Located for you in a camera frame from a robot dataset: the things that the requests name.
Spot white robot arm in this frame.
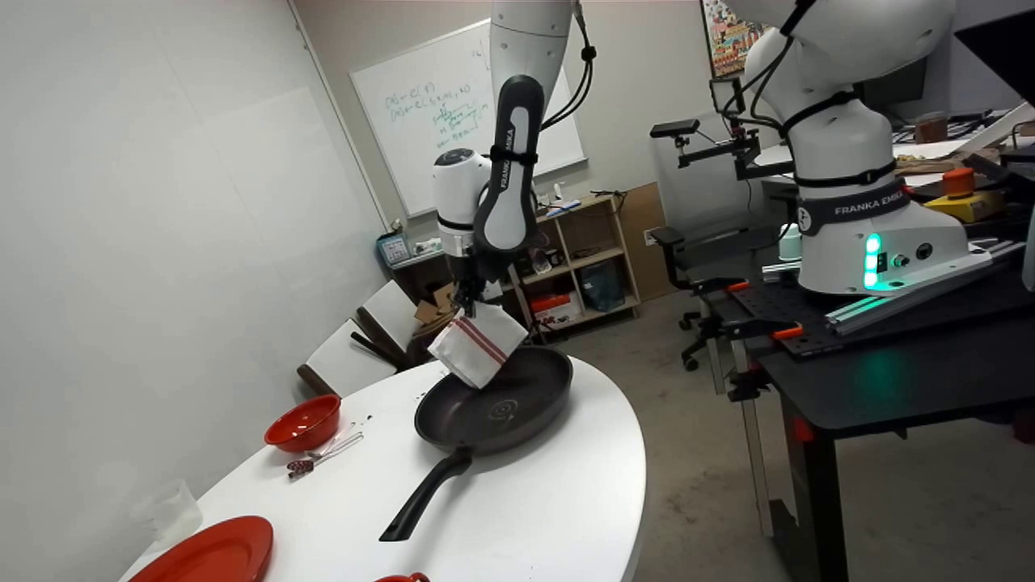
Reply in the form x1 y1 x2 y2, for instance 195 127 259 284
432 0 968 312

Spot wooden shelf unit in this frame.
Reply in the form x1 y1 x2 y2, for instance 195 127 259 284
512 196 642 337

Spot near white wooden chair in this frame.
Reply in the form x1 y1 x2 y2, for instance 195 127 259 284
298 319 395 396

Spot white wooden chair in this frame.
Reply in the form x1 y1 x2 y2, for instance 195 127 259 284
298 319 395 396
357 281 416 353

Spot black robot desk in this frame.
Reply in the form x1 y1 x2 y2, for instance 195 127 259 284
707 248 1035 582

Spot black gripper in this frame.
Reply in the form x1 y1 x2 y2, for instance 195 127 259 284
456 248 514 313

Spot colourful wall poster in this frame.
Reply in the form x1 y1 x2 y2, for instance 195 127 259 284
698 0 764 79

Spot red plate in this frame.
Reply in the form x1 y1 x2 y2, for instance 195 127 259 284
129 515 274 582

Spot red bowl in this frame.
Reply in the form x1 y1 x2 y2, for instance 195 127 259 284
264 396 339 452

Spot black frying pan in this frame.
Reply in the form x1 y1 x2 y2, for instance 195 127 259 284
379 345 574 543

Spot round white table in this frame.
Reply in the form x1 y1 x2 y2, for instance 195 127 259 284
114 344 649 582

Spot black office chair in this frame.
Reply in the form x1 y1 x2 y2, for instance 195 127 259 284
649 227 750 373

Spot cardboard box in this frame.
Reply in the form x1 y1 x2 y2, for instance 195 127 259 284
415 284 460 333

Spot whiteboard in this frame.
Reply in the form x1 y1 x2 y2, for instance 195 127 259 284
348 16 589 224

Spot orange black clamp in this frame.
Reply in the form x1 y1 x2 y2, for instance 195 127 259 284
721 312 805 401

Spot far white wooden chair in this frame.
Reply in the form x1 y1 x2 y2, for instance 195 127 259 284
357 281 416 353

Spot white cloth red stripes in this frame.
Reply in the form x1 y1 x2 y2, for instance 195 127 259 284
427 303 527 390

